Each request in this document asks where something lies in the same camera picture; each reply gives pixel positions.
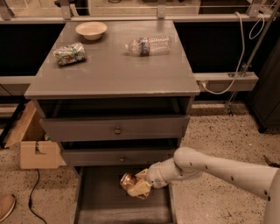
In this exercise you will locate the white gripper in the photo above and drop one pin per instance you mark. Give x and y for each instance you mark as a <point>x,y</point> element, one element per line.
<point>154,175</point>

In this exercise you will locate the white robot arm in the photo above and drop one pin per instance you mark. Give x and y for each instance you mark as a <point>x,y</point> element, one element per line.
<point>187,163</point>

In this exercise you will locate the grey open bottom drawer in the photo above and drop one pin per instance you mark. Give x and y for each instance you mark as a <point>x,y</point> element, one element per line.
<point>101,200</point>

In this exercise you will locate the grey top drawer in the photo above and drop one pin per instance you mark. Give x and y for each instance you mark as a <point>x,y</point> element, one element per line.
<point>115,128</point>

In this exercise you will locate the grey middle drawer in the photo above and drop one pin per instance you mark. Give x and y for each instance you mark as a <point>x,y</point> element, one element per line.
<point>116,156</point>

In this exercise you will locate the grey drawer cabinet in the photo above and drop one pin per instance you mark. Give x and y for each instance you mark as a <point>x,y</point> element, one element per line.
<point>112,82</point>

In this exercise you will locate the crushed green soda can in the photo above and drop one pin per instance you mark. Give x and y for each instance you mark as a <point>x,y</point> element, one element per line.
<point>70,54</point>

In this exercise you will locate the cardboard box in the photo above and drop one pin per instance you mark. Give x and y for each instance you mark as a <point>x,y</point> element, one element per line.
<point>36,151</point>

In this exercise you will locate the black tool on floor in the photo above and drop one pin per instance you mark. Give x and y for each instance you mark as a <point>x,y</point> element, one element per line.
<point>269,163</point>

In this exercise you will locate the clear plastic water bottle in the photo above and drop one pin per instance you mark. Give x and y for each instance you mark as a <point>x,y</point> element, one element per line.
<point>147,46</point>

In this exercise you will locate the white paper bowl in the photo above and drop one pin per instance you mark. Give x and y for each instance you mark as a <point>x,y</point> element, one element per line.
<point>91,30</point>

